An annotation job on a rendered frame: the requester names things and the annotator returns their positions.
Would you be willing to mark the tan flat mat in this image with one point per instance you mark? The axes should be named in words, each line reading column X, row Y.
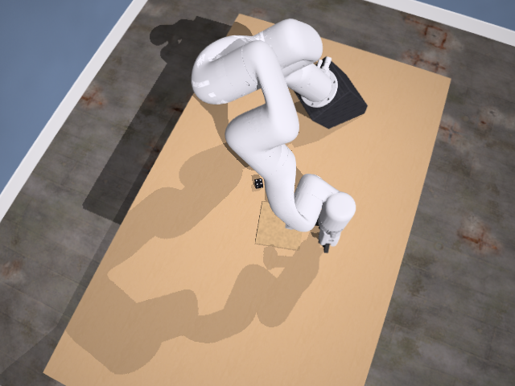
column 271, row 231

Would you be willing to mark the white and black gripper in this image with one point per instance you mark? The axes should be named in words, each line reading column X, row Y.
column 324, row 238

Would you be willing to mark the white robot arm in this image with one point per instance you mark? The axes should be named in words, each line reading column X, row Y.
column 254, row 135

